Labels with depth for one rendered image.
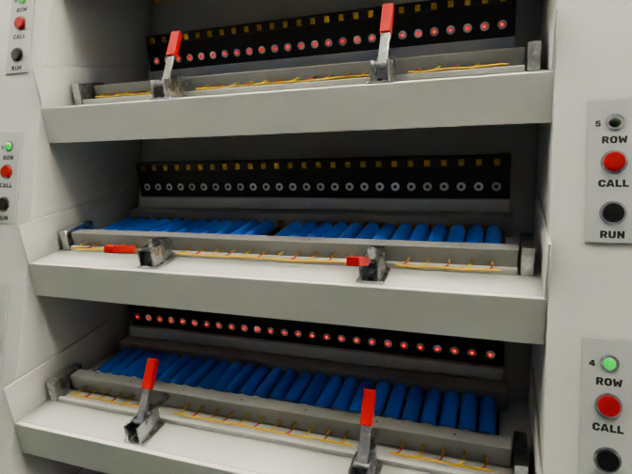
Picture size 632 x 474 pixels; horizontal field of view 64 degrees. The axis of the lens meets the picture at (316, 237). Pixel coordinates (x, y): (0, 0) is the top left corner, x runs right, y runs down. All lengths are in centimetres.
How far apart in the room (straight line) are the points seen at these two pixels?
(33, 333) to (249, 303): 32
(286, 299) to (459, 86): 27
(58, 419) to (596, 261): 63
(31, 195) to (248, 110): 32
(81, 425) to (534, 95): 62
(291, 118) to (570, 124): 27
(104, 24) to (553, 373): 75
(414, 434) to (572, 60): 39
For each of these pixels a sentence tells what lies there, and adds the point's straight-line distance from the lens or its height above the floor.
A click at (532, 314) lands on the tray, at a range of 48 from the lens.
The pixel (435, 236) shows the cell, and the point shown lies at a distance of 57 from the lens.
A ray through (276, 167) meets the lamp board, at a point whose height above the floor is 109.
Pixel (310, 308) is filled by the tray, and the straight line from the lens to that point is 52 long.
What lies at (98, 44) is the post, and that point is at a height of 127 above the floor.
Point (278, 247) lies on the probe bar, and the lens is 57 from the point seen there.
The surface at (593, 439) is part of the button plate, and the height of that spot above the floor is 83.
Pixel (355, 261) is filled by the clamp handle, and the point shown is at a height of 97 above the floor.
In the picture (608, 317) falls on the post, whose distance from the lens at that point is 49.
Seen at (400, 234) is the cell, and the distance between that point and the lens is 58.
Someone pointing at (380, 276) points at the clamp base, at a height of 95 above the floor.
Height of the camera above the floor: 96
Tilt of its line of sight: 3 degrees up
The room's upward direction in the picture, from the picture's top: 3 degrees clockwise
